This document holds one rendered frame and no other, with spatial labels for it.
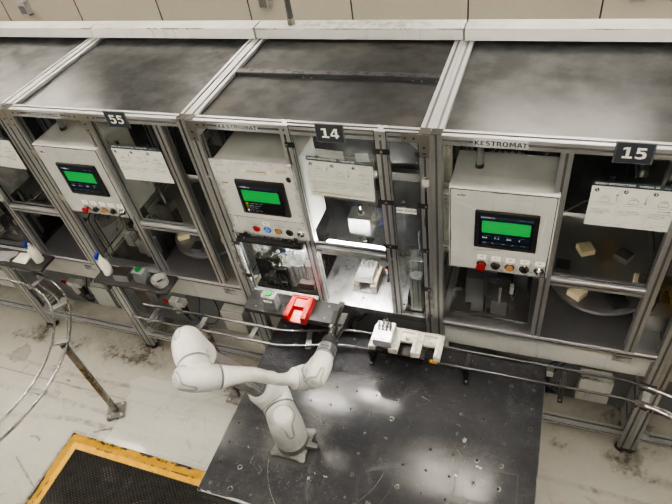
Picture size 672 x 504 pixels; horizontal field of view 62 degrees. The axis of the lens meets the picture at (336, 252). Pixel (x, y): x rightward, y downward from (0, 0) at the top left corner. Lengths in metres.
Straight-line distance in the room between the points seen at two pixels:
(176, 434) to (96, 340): 1.17
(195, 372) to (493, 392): 1.49
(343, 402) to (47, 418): 2.30
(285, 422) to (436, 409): 0.77
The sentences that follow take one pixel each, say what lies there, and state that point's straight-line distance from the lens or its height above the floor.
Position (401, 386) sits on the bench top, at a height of 0.68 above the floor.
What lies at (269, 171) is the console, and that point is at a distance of 2.54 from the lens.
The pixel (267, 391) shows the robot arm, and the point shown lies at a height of 0.96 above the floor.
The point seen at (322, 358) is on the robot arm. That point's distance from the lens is 2.53.
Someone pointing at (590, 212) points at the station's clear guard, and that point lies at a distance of 2.36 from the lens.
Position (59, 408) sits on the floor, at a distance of 4.51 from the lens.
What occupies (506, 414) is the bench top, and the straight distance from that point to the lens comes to 2.93.
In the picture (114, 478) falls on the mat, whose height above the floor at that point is 0.01.
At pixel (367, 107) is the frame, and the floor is 2.01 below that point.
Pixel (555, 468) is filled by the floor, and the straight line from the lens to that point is 3.60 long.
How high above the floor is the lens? 3.22
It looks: 44 degrees down
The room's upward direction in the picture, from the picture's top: 11 degrees counter-clockwise
